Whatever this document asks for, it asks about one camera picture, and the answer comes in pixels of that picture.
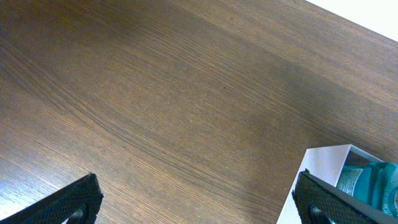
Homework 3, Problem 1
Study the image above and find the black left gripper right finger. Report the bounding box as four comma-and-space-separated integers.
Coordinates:
292, 170, 397, 224

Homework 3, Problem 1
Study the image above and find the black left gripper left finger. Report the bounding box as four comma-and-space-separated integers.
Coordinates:
1, 174, 103, 224

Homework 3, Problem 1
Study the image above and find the white cardboard box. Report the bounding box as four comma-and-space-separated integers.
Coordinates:
277, 144, 383, 224

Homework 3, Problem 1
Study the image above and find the blue Listerine mouthwash bottle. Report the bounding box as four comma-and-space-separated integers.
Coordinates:
336, 162, 397, 218

